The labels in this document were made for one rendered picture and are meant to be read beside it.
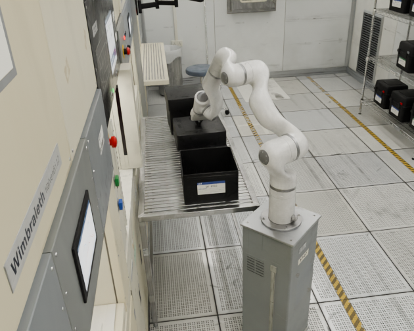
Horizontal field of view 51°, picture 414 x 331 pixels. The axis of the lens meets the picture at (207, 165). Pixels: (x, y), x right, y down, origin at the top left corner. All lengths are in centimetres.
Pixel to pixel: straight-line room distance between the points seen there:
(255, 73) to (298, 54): 474
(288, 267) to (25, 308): 155
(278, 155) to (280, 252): 46
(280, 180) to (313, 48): 496
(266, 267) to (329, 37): 507
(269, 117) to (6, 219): 146
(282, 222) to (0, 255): 160
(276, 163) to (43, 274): 130
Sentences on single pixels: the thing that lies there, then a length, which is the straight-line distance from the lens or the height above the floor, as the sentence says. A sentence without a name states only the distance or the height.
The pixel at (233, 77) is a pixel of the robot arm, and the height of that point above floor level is 141.
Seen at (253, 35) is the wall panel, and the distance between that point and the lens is 643.
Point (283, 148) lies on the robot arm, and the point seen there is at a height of 116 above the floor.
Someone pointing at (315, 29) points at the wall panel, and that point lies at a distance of 668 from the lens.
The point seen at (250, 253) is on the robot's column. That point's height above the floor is 61.
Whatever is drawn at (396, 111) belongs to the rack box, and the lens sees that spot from 486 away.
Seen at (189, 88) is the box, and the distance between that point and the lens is 303.
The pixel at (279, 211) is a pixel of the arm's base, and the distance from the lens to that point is 197.
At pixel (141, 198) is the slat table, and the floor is 76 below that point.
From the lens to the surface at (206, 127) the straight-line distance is 254.
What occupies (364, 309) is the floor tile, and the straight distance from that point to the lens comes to 279.
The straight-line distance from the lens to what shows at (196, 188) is 212.
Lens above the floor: 196
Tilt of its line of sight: 28 degrees down
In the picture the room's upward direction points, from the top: 2 degrees counter-clockwise
